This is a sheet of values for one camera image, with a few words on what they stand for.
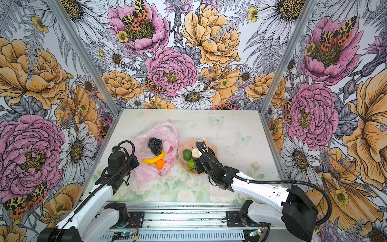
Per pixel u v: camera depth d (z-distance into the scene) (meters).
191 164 0.85
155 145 0.97
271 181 0.87
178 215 0.78
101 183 0.58
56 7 0.71
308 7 0.72
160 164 0.89
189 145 0.99
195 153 0.79
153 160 0.92
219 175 0.60
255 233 0.72
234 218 0.74
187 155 0.90
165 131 0.96
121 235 0.71
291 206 0.41
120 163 0.66
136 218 0.74
